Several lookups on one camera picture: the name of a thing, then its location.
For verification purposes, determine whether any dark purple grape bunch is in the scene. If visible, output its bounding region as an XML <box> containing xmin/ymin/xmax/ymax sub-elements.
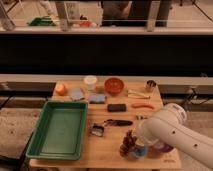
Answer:
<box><xmin>119</xmin><ymin>130</ymin><xmax>137</xmax><ymax>157</ymax></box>

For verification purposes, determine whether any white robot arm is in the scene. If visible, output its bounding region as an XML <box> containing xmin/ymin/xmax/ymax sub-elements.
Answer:
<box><xmin>135</xmin><ymin>103</ymin><xmax>213</xmax><ymax>169</ymax></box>

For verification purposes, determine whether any red bowl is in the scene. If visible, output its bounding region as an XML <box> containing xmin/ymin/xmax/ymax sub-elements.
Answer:
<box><xmin>104</xmin><ymin>77</ymin><xmax>124</xmax><ymax>96</ymax></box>

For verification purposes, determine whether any purple bowl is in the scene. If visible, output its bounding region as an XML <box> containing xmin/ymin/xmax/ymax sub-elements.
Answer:
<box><xmin>151</xmin><ymin>141</ymin><xmax>173</xmax><ymax>153</ymax></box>

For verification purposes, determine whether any white plastic cup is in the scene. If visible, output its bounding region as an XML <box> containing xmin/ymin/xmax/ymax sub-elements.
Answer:
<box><xmin>84</xmin><ymin>75</ymin><xmax>98</xmax><ymax>90</ymax></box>

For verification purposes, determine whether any blue sponge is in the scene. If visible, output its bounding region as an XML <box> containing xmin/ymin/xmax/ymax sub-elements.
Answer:
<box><xmin>89</xmin><ymin>94</ymin><xmax>106</xmax><ymax>104</ymax></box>

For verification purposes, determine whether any wooden table board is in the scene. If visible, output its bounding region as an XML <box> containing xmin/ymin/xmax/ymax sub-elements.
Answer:
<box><xmin>29</xmin><ymin>82</ymin><xmax>181</xmax><ymax>171</ymax></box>

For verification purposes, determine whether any black rectangular block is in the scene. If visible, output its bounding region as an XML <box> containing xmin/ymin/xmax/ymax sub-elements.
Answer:
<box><xmin>107</xmin><ymin>104</ymin><xmax>126</xmax><ymax>112</ymax></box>

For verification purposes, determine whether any light blue cloth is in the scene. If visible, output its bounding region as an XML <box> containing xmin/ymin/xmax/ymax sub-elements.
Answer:
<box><xmin>69</xmin><ymin>88</ymin><xmax>84</xmax><ymax>101</ymax></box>

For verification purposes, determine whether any orange carrot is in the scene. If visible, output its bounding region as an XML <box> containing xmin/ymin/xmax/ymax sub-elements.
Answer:
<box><xmin>131</xmin><ymin>103</ymin><xmax>155</xmax><ymax>109</ymax></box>

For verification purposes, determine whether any metal cup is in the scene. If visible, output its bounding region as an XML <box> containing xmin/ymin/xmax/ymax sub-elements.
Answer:
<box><xmin>145</xmin><ymin>80</ymin><xmax>157</xmax><ymax>93</ymax></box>

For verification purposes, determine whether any small metal binder clip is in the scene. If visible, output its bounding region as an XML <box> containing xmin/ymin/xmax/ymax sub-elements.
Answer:
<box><xmin>90</xmin><ymin>124</ymin><xmax>105</xmax><ymax>137</ymax></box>

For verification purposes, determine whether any orange fruit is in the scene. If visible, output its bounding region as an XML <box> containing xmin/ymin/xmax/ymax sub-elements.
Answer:
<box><xmin>55</xmin><ymin>83</ymin><xmax>67</xmax><ymax>96</ymax></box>

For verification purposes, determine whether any red object in background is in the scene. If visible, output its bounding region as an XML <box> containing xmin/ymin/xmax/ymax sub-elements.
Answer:
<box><xmin>78</xmin><ymin>20</ymin><xmax>92</xmax><ymax>27</ymax></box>

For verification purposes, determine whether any green plastic tray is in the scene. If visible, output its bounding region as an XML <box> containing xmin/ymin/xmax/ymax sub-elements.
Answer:
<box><xmin>26</xmin><ymin>101</ymin><xmax>88</xmax><ymax>161</ymax></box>

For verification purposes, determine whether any person in background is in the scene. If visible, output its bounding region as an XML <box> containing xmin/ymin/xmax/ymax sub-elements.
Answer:
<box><xmin>101</xmin><ymin>0</ymin><xmax>172</xmax><ymax>27</ymax></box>

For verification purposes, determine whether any small blue cup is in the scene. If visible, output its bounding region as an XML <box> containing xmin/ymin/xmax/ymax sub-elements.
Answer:
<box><xmin>131</xmin><ymin>146</ymin><xmax>148</xmax><ymax>159</ymax></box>

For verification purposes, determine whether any green tray in background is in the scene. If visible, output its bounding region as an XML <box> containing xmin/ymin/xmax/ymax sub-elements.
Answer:
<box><xmin>28</xmin><ymin>16</ymin><xmax>59</xmax><ymax>26</ymax></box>

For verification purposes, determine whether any black handled peeler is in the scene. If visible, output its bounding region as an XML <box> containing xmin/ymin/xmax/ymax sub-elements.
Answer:
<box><xmin>104</xmin><ymin>119</ymin><xmax>133</xmax><ymax>127</ymax></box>

